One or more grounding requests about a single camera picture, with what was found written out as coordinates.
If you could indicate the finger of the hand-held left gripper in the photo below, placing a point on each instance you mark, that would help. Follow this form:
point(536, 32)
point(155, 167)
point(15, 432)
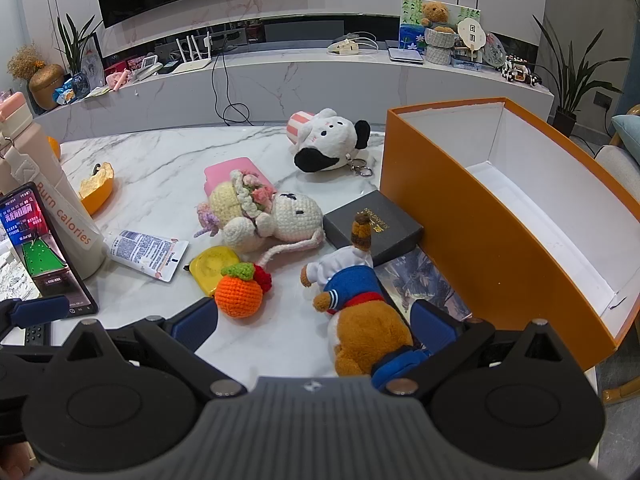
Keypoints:
point(40, 310)

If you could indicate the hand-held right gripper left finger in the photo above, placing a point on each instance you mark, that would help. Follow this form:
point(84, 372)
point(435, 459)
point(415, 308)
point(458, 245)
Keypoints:
point(192, 322)

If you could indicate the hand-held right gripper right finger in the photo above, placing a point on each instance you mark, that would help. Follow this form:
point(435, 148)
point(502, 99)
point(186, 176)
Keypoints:
point(430, 320)

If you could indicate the illustrated card box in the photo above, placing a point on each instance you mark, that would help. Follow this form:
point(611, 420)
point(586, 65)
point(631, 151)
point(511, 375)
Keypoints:
point(425, 280)

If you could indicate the crochet orange toy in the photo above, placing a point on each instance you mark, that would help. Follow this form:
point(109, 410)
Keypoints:
point(240, 292)

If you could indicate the brown plush toy blue outfit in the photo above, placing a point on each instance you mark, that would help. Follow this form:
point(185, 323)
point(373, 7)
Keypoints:
point(365, 330)

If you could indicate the white printed tube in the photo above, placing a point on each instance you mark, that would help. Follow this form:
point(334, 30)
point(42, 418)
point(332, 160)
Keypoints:
point(145, 252)

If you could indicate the orange cardboard box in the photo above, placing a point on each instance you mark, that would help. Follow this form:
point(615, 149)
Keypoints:
point(475, 240)

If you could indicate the black gift box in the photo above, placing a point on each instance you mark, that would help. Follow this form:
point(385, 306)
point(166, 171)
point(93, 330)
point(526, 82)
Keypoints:
point(380, 230)

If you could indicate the white crochet bunny doll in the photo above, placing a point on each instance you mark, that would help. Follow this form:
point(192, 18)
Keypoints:
point(295, 215)

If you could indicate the pink wallet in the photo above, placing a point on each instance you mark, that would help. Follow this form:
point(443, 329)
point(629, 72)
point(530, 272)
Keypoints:
point(230, 167)

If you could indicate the black and white plush toy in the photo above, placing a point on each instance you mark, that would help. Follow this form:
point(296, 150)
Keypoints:
point(330, 140)

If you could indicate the black remote control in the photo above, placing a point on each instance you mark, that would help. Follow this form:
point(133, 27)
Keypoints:
point(37, 334)

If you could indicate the foldable smartphone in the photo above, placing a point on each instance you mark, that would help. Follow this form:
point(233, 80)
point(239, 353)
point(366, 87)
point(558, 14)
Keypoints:
point(45, 255)

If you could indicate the beige water bottle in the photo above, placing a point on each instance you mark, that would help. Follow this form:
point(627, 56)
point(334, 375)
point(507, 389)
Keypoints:
point(70, 220)

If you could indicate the orange fruit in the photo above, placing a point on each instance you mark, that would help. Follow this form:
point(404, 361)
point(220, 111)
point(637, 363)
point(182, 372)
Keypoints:
point(54, 149)

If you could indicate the blue snack packet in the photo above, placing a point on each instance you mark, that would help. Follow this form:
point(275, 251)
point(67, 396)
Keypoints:
point(70, 91)

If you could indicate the gold vase with dried flowers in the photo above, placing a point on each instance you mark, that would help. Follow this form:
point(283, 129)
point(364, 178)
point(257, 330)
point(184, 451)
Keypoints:
point(46, 85)

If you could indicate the tall potted plant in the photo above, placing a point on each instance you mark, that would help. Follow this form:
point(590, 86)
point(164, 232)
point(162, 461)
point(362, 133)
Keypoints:
point(565, 120)

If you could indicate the pink toy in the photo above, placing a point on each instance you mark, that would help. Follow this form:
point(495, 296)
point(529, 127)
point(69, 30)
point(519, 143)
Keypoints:
point(117, 80)

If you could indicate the white wooden armchair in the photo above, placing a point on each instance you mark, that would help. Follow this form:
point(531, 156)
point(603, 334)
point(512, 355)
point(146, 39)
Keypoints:
point(617, 165)

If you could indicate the framed picture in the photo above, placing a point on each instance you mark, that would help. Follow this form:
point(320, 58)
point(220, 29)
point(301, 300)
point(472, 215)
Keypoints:
point(92, 67)

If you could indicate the white marble television console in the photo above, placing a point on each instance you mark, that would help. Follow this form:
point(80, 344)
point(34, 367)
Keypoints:
point(325, 90)

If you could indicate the white router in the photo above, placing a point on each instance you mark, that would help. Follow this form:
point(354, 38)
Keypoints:
point(192, 65)

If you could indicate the green leafy plant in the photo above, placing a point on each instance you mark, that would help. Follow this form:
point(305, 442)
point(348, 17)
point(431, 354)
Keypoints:
point(76, 55)

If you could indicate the flat blue box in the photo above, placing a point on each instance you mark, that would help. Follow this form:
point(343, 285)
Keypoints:
point(465, 61)

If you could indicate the black and white toy car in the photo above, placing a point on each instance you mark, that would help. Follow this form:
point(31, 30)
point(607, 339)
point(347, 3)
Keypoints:
point(517, 71)

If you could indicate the grey laptop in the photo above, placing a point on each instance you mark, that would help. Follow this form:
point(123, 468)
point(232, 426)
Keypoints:
point(405, 55)

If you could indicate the blue cushion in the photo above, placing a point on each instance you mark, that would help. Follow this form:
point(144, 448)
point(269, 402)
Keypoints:
point(627, 127)

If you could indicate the white power strip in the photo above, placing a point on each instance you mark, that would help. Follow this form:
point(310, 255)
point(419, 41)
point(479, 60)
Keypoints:
point(345, 47)

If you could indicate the round paper fan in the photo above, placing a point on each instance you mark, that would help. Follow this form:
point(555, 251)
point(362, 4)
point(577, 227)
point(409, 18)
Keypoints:
point(471, 32)

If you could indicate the painted canvas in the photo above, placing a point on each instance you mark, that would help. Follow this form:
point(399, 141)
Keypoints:
point(410, 15)

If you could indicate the black wall socket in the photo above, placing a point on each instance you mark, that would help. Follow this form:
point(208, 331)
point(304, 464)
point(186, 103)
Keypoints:
point(603, 100)

